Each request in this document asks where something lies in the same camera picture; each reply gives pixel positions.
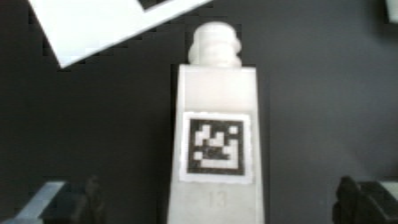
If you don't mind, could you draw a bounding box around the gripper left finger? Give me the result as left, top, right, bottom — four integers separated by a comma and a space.
11, 177, 107, 224

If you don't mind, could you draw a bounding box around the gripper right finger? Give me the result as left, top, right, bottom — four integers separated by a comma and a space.
332, 176, 398, 224

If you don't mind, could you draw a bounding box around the white table leg with tag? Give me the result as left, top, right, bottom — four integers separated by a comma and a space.
167, 22, 265, 224

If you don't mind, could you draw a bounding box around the white square tabletop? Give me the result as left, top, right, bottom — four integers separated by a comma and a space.
28, 0, 212, 68

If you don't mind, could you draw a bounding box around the white U-shaped fence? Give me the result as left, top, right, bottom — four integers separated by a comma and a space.
382, 0, 398, 24

